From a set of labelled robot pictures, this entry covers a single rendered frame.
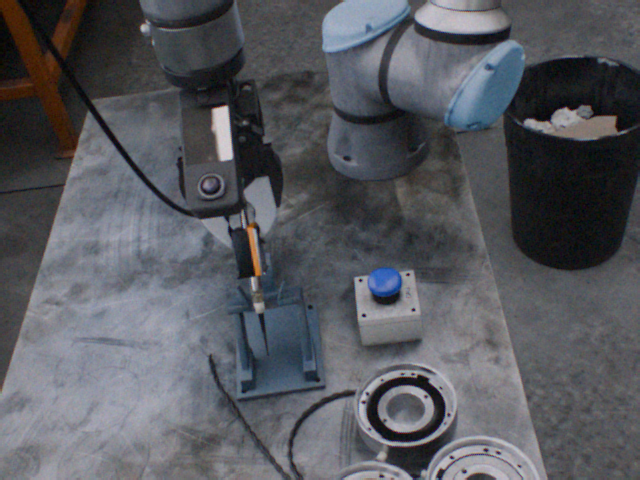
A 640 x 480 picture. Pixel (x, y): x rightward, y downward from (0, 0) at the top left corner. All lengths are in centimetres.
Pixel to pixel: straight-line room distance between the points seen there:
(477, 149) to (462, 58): 154
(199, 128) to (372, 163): 50
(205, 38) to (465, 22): 41
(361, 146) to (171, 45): 53
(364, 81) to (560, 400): 103
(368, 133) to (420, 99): 13
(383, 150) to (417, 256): 18
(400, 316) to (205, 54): 40
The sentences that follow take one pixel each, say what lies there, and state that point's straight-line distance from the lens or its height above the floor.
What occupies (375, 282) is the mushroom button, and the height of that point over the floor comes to 87.
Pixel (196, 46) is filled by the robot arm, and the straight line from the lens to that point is 69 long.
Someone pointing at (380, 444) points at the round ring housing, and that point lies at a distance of 86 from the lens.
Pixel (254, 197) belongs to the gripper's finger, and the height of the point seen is 106.
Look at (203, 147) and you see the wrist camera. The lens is 71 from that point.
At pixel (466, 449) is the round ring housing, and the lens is 86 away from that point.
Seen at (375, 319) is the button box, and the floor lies 84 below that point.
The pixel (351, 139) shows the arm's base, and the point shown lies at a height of 86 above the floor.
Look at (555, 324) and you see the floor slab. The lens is 206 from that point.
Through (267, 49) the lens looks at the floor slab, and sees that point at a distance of 319.
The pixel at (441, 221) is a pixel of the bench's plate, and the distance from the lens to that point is 112.
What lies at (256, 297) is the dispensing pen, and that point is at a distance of 84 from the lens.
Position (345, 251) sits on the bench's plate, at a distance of 109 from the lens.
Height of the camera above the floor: 155
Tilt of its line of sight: 42 degrees down
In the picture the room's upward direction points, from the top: 11 degrees counter-clockwise
